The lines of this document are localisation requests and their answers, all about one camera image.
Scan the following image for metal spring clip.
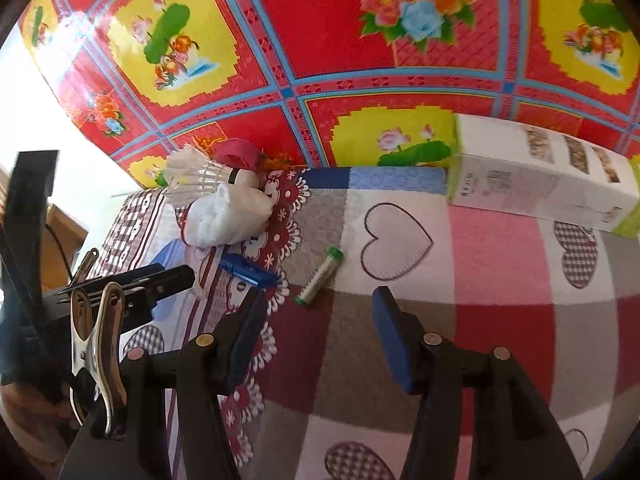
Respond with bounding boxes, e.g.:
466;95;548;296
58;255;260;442
71;247;100;286
70;281;128;438

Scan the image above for person's left hand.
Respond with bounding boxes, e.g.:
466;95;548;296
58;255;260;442
2;384;83;461

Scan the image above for white tube with green ends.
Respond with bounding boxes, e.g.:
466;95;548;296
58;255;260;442
294;246;345;306

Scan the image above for white shuttlecock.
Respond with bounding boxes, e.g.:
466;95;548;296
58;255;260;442
162;142;261;207

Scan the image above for red white patterned cloth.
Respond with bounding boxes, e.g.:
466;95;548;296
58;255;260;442
92;167;313;480

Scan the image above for red floral wall covering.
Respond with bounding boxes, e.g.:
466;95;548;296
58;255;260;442
17;0;640;196

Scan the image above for white cardboard box green ends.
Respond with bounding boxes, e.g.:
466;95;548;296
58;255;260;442
446;112;640;241

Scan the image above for black cable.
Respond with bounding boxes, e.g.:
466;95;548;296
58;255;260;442
43;221;73;288

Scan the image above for white plastic bag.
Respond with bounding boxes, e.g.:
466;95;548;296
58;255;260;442
179;182;276;250

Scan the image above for checked heart blanket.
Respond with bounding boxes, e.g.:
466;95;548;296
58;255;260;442
165;162;640;480

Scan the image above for wooden cabinet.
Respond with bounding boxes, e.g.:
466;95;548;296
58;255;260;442
42;202;90;286

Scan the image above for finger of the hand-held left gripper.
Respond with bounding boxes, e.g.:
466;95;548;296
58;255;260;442
120;265;197;333

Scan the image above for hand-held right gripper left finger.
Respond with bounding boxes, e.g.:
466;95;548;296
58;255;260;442
60;287;269;480

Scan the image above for pink round object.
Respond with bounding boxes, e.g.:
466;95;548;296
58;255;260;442
214;138;268;173

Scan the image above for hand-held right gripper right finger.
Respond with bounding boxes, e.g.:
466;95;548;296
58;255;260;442
372;286;583;480

